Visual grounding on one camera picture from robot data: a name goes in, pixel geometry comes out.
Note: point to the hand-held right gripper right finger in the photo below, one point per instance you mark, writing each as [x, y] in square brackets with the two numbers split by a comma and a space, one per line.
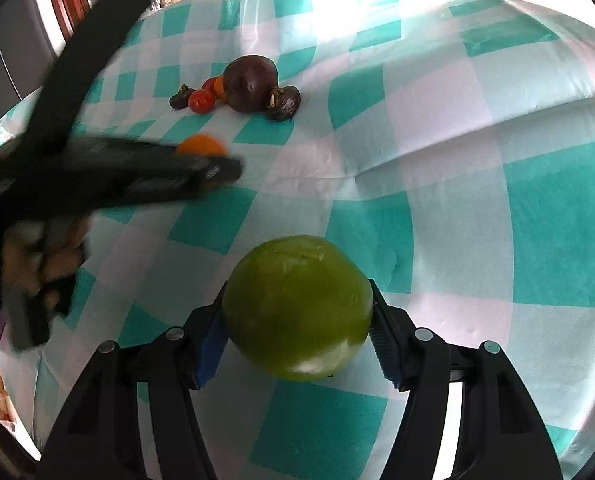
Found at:
[385, 355]

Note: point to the wooden door frame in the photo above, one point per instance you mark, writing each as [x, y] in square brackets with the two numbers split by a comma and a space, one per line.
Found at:
[72, 0]

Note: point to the small orange citrus fruit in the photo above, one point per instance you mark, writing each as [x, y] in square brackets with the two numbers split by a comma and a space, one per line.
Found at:
[201, 145]
[220, 86]

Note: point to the large green citrus fruit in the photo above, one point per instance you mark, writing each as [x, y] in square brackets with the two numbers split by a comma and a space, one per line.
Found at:
[297, 310]

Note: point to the person's left hand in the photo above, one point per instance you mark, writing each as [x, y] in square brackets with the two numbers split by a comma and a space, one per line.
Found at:
[52, 260]

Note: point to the dark grey refrigerator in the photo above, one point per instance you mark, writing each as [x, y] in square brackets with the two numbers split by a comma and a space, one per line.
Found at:
[12, 50]

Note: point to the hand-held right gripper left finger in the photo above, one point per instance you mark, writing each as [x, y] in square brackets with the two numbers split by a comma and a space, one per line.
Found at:
[210, 355]

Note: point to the red tomato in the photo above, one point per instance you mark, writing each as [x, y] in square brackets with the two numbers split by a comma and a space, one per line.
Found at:
[208, 83]
[201, 101]

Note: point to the teal white checked tablecloth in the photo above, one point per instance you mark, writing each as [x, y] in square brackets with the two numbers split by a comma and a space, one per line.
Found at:
[452, 160]

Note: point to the large wrinkled brown fruit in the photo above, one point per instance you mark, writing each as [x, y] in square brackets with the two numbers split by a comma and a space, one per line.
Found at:
[283, 103]

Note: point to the dark purple round fruit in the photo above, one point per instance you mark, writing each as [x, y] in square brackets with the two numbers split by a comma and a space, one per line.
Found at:
[250, 82]

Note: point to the small wrinkled brown fruit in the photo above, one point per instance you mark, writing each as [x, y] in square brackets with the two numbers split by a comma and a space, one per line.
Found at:
[179, 98]

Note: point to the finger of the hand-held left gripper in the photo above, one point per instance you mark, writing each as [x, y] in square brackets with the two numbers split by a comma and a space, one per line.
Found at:
[152, 172]
[87, 60]

